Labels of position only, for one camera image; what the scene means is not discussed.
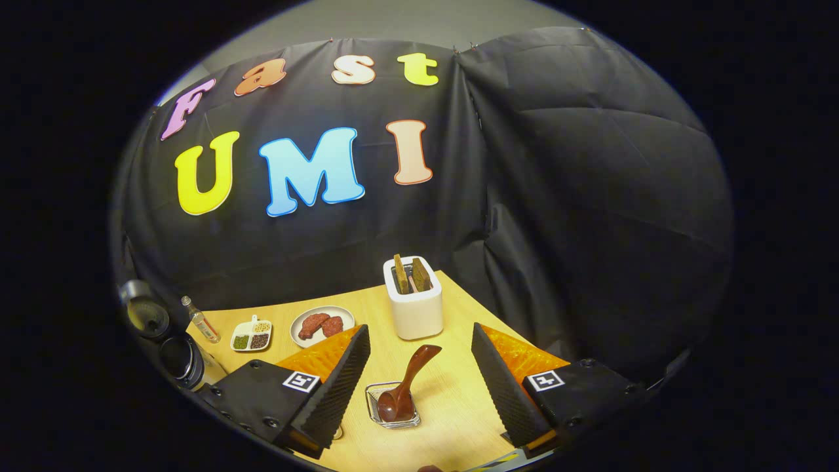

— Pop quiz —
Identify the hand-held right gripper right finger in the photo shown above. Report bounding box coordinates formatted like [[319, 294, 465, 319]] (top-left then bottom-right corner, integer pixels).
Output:
[[471, 323, 650, 460]]

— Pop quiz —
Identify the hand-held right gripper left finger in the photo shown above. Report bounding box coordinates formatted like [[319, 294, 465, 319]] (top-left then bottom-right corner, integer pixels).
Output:
[[197, 324, 372, 460]]

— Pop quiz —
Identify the clear chopstick holder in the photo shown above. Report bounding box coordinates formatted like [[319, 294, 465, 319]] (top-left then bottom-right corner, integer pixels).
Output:
[[364, 382, 421, 430]]

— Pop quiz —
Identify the dark wooden spoon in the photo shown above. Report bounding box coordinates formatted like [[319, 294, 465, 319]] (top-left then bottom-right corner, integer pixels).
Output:
[[377, 344, 443, 422]]

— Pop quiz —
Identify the dark grey rice cooker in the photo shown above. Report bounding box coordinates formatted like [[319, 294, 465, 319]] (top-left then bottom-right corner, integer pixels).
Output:
[[118, 279, 227, 392]]

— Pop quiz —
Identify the round white plate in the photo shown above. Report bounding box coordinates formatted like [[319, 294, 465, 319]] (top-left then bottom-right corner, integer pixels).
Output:
[[290, 305, 356, 349]]

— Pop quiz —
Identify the white toaster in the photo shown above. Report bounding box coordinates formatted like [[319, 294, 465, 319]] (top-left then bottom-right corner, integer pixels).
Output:
[[383, 254, 444, 341]]

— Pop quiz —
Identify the white divided dish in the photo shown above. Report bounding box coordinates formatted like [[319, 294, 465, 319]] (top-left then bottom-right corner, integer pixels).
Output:
[[230, 315, 273, 353]]

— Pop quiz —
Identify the small clear glass bottle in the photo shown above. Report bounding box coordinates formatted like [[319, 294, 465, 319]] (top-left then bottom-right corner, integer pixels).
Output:
[[181, 295, 222, 344]]

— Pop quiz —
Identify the black backdrop cloth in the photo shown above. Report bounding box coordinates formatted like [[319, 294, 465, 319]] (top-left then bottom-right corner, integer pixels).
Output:
[[111, 26, 733, 387]]

